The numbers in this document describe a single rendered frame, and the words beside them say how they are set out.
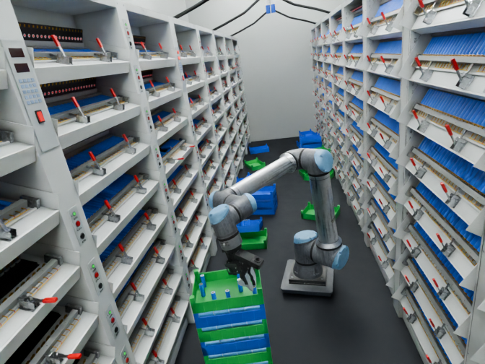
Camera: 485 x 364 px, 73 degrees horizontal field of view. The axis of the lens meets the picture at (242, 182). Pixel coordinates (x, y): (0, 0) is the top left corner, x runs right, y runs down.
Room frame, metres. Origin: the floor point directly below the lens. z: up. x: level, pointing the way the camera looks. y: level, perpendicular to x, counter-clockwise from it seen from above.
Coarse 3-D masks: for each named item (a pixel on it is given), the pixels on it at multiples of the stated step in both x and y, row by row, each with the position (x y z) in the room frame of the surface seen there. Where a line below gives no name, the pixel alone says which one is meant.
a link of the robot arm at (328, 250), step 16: (304, 160) 1.62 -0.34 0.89; (320, 160) 1.56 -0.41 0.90; (320, 176) 1.58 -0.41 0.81; (320, 192) 1.58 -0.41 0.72; (320, 208) 1.59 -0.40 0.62; (320, 224) 1.60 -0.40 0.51; (320, 240) 1.62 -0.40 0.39; (336, 240) 1.60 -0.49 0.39; (320, 256) 1.61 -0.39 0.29; (336, 256) 1.55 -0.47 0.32
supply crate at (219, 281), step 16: (208, 272) 1.28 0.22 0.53; (224, 272) 1.28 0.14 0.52; (256, 272) 1.26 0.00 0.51; (208, 288) 1.23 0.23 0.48; (224, 288) 1.21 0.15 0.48; (256, 288) 1.18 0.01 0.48; (192, 304) 1.09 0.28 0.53; (208, 304) 1.08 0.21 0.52; (224, 304) 1.08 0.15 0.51; (240, 304) 1.08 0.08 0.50; (256, 304) 1.08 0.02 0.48
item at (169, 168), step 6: (174, 138) 2.26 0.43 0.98; (180, 138) 2.24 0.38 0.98; (186, 138) 2.24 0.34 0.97; (192, 138) 2.24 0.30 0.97; (186, 144) 2.21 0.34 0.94; (192, 144) 2.23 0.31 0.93; (180, 150) 2.07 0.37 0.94; (186, 150) 2.09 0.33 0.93; (192, 150) 2.24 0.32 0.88; (174, 156) 1.94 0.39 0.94; (180, 156) 1.96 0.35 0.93; (186, 156) 2.08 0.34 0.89; (180, 162) 1.95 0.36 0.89; (168, 168) 1.73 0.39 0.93; (174, 168) 1.81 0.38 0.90; (168, 174) 1.70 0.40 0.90
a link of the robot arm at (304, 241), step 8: (304, 232) 1.82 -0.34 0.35; (312, 232) 1.79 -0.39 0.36; (296, 240) 1.75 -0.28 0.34; (304, 240) 1.71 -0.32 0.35; (312, 240) 1.71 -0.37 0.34; (296, 248) 1.75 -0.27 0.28; (304, 248) 1.71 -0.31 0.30; (312, 248) 1.67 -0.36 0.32; (296, 256) 1.75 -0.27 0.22; (304, 256) 1.70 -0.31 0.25; (312, 256) 1.66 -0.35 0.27
